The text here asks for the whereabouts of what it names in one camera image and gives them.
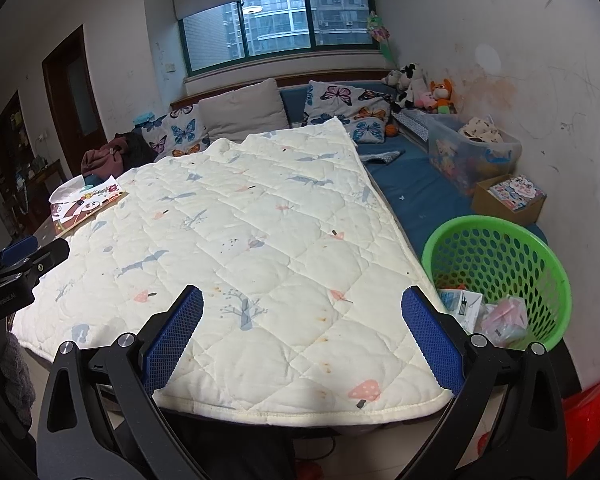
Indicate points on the cardboard box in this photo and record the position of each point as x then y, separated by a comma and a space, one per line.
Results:
485, 205

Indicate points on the pink plush toy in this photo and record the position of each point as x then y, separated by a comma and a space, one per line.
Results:
424, 100

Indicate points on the pink cloth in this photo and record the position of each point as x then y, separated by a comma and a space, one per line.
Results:
102, 157

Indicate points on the grey patterned cloth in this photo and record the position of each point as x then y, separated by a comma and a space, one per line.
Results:
382, 157

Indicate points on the person's leg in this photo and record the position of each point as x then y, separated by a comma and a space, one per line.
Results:
240, 450

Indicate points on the clear plastic storage box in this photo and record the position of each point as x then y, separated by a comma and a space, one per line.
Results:
455, 160

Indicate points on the grey patterned board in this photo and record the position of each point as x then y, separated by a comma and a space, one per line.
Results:
410, 125

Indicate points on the person's left forearm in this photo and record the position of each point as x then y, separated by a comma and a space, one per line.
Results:
17, 380

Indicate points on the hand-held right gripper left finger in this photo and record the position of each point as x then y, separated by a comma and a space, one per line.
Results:
180, 330

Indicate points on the dark cloth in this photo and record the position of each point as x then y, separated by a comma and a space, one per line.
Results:
140, 147

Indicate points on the blue sofa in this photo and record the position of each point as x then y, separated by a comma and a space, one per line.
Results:
420, 185

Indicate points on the white milk carton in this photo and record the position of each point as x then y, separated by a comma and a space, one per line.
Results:
460, 305

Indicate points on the wooden side table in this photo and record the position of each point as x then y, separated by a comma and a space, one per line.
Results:
45, 180

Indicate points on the green plastic basket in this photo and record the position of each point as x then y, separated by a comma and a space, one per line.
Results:
552, 332

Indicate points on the small orange ball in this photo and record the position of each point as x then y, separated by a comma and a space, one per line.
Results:
390, 130

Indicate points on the butterfly print pillow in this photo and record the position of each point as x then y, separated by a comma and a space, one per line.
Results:
180, 132
367, 130
340, 100

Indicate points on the black white plush cow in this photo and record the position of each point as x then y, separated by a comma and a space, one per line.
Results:
410, 82

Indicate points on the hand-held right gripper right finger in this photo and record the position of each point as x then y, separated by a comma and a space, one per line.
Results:
430, 335

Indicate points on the colourful wall decoration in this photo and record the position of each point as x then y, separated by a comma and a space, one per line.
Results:
382, 35

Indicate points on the beige cushion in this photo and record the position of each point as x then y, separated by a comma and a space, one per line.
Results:
240, 112

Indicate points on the cartoon picture book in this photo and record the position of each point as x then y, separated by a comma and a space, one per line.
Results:
80, 207

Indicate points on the pink plastic bag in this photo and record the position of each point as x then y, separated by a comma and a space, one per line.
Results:
505, 317

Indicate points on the dark cabinet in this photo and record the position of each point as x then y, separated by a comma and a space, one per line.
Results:
7, 140

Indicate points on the orange plush fox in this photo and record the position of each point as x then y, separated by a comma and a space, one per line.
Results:
441, 94

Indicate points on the spotted white cloth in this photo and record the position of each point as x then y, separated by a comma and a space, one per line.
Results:
480, 129

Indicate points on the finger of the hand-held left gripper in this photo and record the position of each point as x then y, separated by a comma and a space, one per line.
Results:
45, 260
17, 252

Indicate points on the dark wooden door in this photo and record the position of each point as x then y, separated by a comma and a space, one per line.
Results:
72, 90

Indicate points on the red plastic stool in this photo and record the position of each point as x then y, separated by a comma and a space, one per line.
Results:
590, 410

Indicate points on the window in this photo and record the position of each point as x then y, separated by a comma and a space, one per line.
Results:
280, 30

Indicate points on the colourful printed booklet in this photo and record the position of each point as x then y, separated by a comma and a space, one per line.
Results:
517, 192

